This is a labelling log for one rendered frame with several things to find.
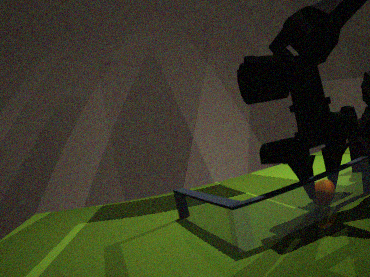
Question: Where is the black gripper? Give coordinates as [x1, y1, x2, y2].
[259, 91, 351, 181]

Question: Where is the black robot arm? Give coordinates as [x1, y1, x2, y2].
[237, 0, 370, 144]

